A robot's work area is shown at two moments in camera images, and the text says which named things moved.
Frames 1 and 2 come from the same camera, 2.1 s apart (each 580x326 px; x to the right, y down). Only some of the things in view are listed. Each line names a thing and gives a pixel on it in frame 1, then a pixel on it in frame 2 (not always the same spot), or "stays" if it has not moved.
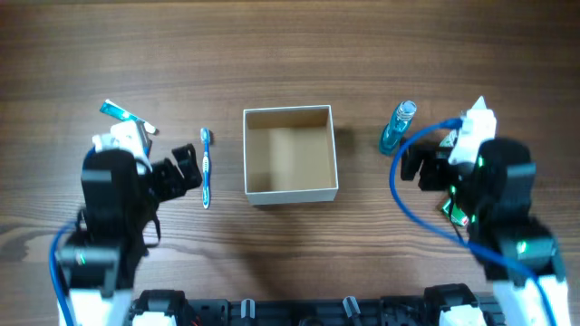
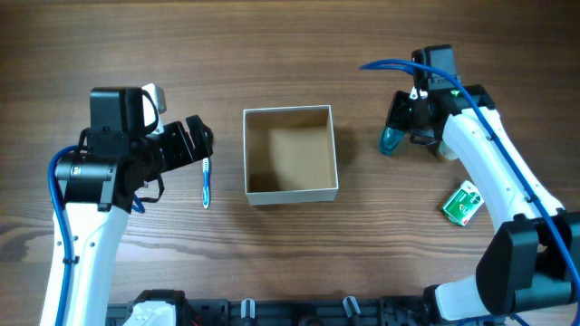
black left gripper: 168,178 → 179,142
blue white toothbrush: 206,184 stays
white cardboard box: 289,156 stays
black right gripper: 429,165 → 409,117
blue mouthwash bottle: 397,126 stays
